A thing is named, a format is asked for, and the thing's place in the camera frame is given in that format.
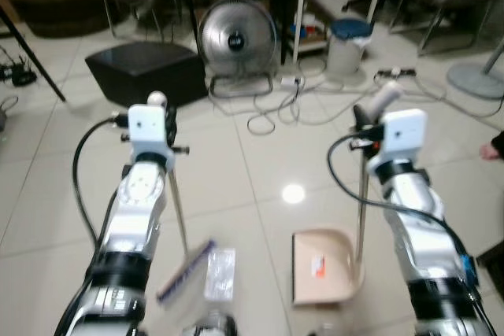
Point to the round metal floor fan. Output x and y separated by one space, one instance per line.
236 37

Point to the broom with purple bristles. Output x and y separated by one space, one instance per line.
187 271

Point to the black tripod leg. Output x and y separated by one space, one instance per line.
35 57

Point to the white bin with blue liner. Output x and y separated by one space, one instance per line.
349 49

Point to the black box ottoman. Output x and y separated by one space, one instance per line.
146 72

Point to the white power strip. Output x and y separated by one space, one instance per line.
292 82

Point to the person's foot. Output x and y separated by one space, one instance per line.
494 149

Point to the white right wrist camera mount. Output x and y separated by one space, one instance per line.
402 138

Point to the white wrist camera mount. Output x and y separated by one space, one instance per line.
402 138
148 130

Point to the brown round pouf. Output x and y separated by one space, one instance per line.
55 5

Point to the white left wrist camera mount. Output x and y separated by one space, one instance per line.
148 130

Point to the clear plastic wrapper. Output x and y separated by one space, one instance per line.
220 273

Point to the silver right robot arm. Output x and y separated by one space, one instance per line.
421 226

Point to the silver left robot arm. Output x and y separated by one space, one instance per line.
130 218

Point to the white table frame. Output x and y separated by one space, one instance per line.
302 13

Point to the grey stand fan base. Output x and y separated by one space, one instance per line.
476 82

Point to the black power adapter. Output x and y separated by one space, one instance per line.
20 76

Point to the black power strip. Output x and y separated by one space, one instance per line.
396 73

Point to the black low furniture corner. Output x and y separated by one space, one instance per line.
493 267

